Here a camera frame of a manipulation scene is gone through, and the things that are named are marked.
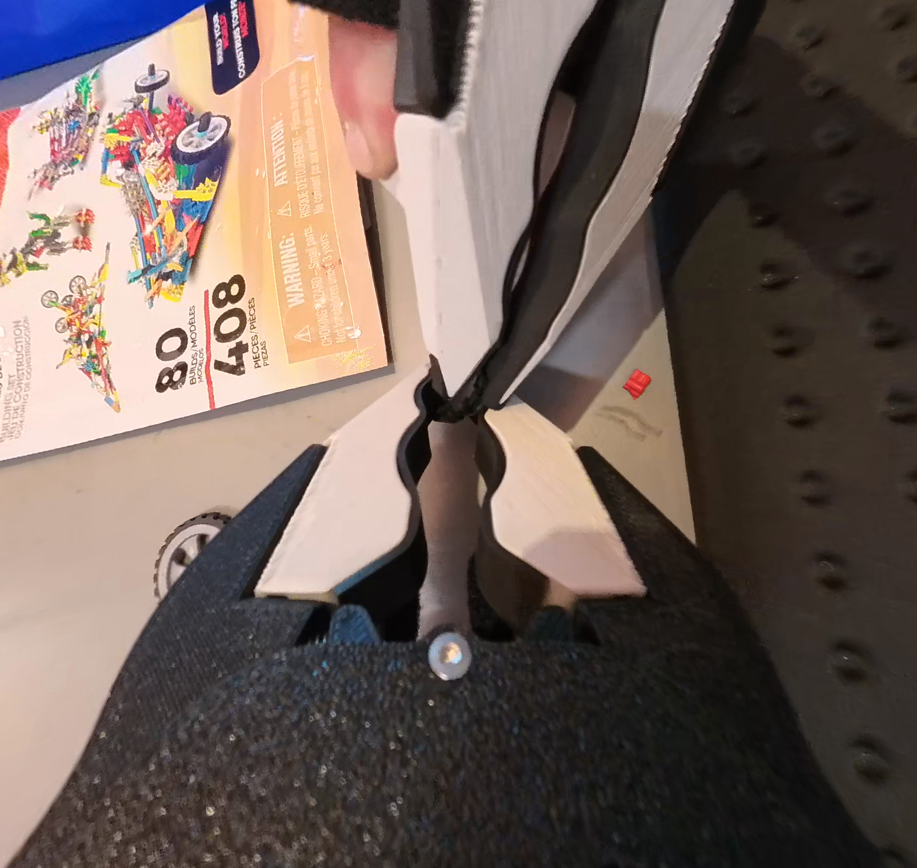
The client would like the black perforated pad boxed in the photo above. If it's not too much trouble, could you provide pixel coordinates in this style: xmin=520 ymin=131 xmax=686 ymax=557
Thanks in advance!
xmin=655 ymin=0 xmax=917 ymax=868

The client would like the K'nex building set booklet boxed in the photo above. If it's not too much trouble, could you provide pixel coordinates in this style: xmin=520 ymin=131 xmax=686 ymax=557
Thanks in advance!
xmin=0 ymin=0 xmax=394 ymax=462

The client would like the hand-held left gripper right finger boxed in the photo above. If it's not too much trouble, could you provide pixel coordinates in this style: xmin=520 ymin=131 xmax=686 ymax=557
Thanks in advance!
xmin=473 ymin=401 xmax=647 ymax=641

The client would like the person's right hand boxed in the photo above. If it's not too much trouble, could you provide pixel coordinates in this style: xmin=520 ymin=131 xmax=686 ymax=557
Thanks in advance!
xmin=328 ymin=17 xmax=402 ymax=183

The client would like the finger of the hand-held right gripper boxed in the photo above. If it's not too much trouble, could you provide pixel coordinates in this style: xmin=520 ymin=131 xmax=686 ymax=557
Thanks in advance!
xmin=479 ymin=0 xmax=752 ymax=411
xmin=393 ymin=0 xmax=647 ymax=411

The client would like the blue plastic bin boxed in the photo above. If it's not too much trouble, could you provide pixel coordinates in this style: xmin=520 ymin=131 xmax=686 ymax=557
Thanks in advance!
xmin=0 ymin=0 xmax=277 ymax=83

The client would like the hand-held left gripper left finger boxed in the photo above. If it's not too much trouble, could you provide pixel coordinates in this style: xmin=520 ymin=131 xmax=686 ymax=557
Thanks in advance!
xmin=253 ymin=354 xmax=441 ymax=643

